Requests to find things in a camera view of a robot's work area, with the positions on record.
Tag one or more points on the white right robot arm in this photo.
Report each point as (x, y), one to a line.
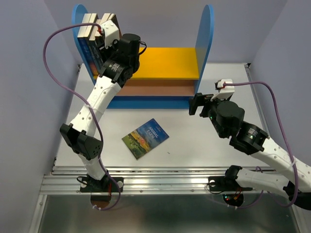
(294, 178)

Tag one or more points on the Little Women book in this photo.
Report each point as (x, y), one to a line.
(95, 39)

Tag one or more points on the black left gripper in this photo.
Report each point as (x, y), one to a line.
(114, 44)

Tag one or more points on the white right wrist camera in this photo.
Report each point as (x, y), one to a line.
(224, 92)

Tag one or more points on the Jane Eyre book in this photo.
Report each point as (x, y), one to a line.
(83, 37)

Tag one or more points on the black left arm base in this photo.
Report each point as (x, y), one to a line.
(100, 190)

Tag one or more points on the A Tale of Two Cities book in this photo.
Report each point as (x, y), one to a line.
(105, 18)

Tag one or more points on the Three Days to See book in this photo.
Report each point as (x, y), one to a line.
(114, 19)

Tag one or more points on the Nineteen Eighty-Four book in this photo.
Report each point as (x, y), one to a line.
(97, 62)

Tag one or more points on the Animal Farm book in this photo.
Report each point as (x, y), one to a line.
(145, 138)

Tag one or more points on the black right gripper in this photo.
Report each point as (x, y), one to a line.
(199, 99)

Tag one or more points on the blue and yellow bookshelf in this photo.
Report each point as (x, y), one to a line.
(167, 77)

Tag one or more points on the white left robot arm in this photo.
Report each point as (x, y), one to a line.
(79, 133)

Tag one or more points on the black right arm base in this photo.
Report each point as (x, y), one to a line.
(230, 190)

